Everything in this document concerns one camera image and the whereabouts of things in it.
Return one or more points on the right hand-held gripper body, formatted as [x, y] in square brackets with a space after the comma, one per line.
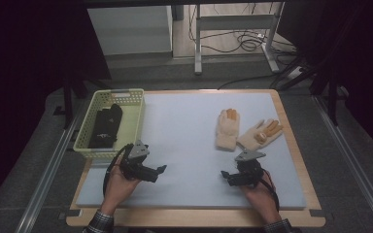
[249, 171]

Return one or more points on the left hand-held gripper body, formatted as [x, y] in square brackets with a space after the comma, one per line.
[132, 166]

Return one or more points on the pale green plastic basket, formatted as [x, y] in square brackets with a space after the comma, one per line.
[131, 126]

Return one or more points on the person's left hand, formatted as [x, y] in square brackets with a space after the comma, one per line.
[116, 189]

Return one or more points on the person's right hand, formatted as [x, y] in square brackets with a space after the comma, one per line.
[264, 199]

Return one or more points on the cream glove with orange fingertips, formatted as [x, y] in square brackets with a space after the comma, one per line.
[255, 136]
[228, 131]

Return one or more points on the white foam mat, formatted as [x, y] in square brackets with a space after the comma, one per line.
[191, 129]

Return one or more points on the white power strip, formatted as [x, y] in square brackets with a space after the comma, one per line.
[294, 73]

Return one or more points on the black tripod stand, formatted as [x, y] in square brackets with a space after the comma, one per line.
[332, 93]

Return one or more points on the white cabinet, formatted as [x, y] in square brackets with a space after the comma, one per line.
[129, 29]

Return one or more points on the dark curtain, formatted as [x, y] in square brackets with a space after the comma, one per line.
[22, 64]
[362, 48]

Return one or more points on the aluminium rail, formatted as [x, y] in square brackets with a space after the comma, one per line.
[356, 168]
[45, 181]

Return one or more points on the grey metal desk frame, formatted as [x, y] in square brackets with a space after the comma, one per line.
[236, 22]

